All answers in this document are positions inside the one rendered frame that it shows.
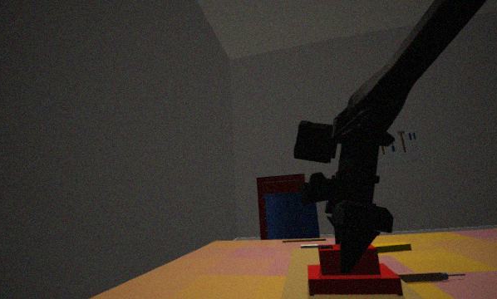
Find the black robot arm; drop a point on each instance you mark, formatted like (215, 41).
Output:
(362, 126)

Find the tan panel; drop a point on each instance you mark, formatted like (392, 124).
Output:
(296, 284)

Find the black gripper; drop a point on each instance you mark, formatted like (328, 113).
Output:
(356, 220)

